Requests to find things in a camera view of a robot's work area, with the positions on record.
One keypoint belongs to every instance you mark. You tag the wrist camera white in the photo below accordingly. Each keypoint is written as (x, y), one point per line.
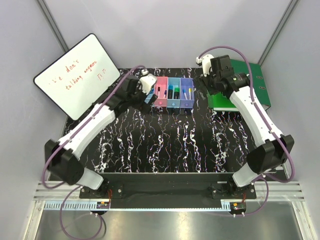
(205, 62)
(147, 81)

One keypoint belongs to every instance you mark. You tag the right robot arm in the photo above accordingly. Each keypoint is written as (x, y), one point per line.
(272, 147)

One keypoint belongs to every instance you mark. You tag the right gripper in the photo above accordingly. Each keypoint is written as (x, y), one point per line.
(201, 81)

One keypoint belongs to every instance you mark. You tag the white marker blue cap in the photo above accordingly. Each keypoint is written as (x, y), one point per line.
(184, 94)

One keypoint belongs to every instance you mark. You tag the white dry-erase board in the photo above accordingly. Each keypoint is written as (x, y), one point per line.
(79, 77)

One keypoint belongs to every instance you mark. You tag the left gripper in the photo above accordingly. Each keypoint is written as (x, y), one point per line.
(142, 105)

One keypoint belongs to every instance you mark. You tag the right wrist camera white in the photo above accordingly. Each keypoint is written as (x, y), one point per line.
(205, 62)

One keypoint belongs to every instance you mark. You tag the light blue storage bin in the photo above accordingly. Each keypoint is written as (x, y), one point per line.
(176, 83)

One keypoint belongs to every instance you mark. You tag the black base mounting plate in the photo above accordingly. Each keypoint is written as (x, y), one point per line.
(169, 191)

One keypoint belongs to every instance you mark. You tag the green lever arch binder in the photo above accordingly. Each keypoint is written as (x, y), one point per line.
(220, 103)

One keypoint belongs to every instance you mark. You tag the black marble pattern mat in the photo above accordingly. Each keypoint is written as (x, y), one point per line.
(197, 140)

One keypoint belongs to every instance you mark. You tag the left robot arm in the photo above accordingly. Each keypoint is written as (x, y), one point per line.
(62, 157)

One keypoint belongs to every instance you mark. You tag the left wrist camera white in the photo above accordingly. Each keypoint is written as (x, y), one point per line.
(147, 81)

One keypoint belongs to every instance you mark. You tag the pink storage bin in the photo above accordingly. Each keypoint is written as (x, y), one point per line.
(162, 82)

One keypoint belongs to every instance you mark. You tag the purple storage bin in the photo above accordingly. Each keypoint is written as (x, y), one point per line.
(187, 83)

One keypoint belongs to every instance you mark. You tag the aluminium rail frame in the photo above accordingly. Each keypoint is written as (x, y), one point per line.
(278, 212)

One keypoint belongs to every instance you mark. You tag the black marker blue cap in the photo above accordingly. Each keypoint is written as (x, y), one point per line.
(170, 92)

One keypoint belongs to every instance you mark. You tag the green black highlighter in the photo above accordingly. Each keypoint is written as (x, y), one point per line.
(176, 93)

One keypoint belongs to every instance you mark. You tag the yellow white marker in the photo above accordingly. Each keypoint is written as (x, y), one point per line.
(190, 93)

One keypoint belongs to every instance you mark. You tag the light blue end bin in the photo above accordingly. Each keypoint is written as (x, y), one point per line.
(149, 96)

